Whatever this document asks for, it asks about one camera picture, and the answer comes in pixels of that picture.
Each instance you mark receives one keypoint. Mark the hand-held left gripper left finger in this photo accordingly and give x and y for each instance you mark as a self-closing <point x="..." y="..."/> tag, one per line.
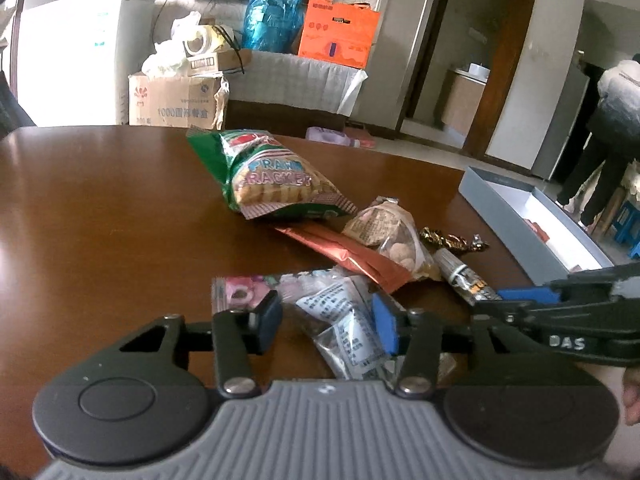
<point x="270" y="322"/>

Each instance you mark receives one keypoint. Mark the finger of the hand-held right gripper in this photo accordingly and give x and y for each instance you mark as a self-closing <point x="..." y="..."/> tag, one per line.
<point x="522" y="295"/>
<point x="500" y="312"/>

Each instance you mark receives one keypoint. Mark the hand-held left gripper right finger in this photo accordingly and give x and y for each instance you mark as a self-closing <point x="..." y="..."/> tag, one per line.
<point x="385" y="327"/>

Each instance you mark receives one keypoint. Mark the pink donut print packet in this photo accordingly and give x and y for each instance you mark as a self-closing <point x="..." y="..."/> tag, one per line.
<point x="237" y="292"/>

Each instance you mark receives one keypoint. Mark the white label clear packet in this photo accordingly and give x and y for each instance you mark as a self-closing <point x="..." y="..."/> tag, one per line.
<point x="340" y="320"/>

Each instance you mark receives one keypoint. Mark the grey stick packet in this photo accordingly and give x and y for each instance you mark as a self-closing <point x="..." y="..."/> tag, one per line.
<point x="460" y="275"/>

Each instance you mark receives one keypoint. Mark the orange-red foil wrapper packet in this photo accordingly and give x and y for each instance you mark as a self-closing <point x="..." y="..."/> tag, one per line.
<point x="350" y="255"/>

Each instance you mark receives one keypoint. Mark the gold brown candy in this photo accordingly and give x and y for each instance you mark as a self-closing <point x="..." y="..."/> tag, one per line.
<point x="450" y="241"/>

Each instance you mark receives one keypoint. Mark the shallow grey box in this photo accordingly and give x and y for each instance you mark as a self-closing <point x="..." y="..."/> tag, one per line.
<point x="505" y="200"/>

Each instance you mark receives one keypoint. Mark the brown print clear snack packet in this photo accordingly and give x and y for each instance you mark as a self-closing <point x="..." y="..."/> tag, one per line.
<point x="385" y="230"/>

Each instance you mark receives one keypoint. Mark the person's right hand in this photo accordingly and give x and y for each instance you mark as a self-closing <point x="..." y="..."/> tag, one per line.
<point x="631" y="397"/>

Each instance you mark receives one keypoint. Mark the small red packet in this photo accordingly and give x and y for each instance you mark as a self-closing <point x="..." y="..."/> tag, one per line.
<point x="537" y="230"/>

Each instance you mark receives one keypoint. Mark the blue plastic stool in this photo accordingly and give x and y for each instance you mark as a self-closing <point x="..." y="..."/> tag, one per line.
<point x="627" y="225"/>

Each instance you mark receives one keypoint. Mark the green cracker bag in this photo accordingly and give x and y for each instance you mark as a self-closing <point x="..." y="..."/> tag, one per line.
<point x="270" y="175"/>

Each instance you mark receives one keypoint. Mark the grey refrigerator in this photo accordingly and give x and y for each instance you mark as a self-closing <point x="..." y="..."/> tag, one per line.
<point x="562" y="120"/>

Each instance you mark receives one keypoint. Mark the purple plastic bottle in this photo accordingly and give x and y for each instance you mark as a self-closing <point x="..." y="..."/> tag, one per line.
<point x="325" y="136"/>

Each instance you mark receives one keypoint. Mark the wooden kitchen cabinet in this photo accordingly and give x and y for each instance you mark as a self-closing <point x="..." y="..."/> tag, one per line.
<point x="462" y="105"/>

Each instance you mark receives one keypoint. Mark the white pot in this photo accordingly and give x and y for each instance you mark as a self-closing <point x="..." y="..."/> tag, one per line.
<point x="478" y="70"/>

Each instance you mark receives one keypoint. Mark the cabinet with white cloth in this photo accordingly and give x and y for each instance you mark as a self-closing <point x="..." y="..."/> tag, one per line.
<point x="295" y="85"/>

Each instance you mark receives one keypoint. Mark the large printed cardboard box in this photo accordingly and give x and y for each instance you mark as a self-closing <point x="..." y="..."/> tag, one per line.
<point x="175" y="102"/>

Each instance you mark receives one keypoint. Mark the small open cardboard box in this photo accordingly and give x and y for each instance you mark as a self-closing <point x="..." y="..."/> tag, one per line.
<point x="227" y="60"/>

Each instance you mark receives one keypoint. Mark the white plastic bag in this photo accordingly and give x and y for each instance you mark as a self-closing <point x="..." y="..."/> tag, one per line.
<point x="165" y="57"/>

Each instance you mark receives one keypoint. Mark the white tape roll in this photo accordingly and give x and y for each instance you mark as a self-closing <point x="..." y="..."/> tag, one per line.
<point x="197" y="42"/>

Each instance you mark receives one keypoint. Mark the orange carton box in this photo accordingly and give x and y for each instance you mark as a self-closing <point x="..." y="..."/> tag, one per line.
<point x="337" y="35"/>

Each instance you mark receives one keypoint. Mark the blue plastic bag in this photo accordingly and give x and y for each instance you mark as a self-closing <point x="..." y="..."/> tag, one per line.
<point x="272" y="20"/>

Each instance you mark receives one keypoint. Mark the white refrigerator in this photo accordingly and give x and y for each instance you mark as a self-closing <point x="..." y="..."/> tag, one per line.
<point x="70" y="60"/>

